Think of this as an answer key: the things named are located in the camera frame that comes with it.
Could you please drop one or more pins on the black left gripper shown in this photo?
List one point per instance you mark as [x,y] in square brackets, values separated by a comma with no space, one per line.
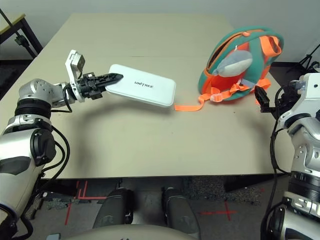
[87,87]

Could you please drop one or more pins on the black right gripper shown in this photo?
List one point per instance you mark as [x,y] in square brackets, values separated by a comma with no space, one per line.
[290,98]

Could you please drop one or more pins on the white Unitree pencil case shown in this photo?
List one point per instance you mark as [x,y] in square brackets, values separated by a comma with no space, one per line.
[150,92]

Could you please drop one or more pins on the grey plush fish toy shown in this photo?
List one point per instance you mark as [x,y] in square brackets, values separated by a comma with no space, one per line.
[235,62]

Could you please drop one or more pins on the teal and orange backpack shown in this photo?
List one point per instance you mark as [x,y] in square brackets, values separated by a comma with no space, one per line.
[255,42]

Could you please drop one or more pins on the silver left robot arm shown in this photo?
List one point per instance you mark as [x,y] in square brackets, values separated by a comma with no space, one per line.
[32,90]

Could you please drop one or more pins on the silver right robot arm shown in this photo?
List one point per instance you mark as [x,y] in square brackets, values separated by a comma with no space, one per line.
[305,150]

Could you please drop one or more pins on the black tripod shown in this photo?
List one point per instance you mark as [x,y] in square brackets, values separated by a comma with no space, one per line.
[307,58]

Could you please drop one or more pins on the black clamp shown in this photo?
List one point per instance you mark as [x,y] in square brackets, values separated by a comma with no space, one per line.
[19,40]

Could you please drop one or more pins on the thin black rod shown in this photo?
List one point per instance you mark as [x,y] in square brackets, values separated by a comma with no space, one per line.
[7,18]

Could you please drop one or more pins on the grey robot left leg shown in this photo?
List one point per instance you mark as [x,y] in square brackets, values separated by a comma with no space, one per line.
[112,210]

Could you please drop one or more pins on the grey robot leg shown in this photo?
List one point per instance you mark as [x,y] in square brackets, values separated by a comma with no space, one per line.
[112,210]
[180,212]

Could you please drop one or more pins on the grey robot right leg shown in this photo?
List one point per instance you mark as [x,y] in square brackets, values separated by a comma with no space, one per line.
[180,212]

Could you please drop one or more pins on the beige robot torso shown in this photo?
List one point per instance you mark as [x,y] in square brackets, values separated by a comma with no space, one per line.
[140,233]

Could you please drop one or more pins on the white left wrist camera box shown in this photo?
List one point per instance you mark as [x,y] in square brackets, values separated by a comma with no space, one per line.
[72,75]

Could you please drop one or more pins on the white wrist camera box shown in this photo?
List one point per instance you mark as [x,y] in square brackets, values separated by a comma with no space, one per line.
[312,100]
[72,75]

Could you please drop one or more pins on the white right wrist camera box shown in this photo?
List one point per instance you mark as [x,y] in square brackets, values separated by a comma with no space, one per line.
[312,100]

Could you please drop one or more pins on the beige side table black frame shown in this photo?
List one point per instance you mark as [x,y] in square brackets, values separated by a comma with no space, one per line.
[7,22]

